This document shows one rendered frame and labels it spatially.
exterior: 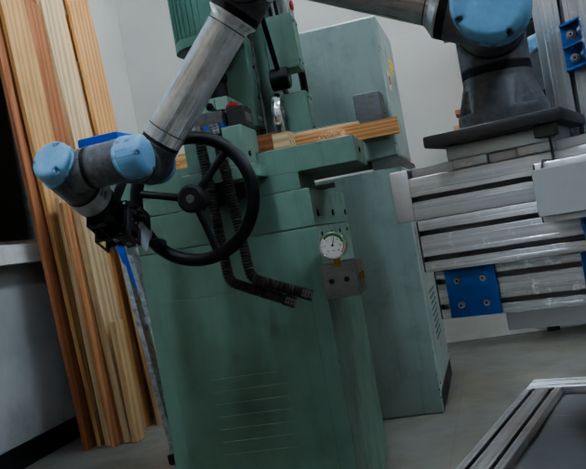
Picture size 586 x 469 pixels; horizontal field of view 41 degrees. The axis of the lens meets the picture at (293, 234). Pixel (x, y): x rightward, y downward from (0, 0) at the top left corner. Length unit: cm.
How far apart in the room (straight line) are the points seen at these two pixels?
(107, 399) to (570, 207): 238
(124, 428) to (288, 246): 164
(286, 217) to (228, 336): 31
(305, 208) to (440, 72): 254
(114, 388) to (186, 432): 133
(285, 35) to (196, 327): 84
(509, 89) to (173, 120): 59
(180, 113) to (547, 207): 66
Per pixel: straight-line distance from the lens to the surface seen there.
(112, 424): 325
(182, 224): 188
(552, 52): 156
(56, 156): 138
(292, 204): 181
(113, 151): 135
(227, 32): 144
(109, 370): 324
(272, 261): 182
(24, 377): 331
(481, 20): 120
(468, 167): 133
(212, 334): 187
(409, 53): 428
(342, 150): 179
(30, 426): 332
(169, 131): 145
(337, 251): 173
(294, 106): 214
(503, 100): 131
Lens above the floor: 69
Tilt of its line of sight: level
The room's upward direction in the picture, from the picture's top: 10 degrees counter-clockwise
